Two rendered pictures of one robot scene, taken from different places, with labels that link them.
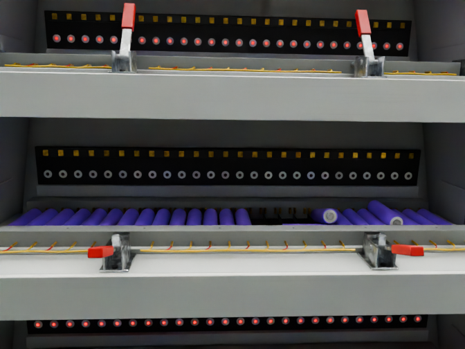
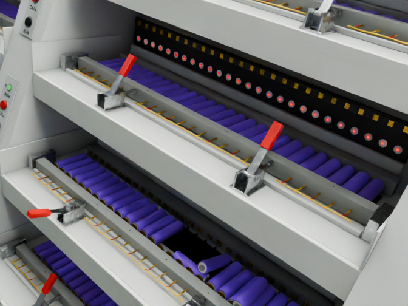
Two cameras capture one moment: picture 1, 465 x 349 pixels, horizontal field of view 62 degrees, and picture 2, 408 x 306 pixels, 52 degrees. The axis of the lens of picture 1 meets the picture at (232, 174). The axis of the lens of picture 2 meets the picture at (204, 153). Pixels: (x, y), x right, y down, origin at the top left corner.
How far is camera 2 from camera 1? 48 cm
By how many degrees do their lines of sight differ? 40
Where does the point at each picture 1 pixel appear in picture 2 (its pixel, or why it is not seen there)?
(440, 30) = not seen: outside the picture
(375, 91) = (231, 202)
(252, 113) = (155, 171)
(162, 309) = (73, 257)
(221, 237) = (125, 236)
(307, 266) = (142, 289)
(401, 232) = not seen: outside the picture
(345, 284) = not seen: outside the picture
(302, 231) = (166, 265)
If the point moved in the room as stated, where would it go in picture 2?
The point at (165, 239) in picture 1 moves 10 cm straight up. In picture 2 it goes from (101, 218) to (122, 163)
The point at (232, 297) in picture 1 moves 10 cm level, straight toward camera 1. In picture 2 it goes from (99, 275) to (37, 289)
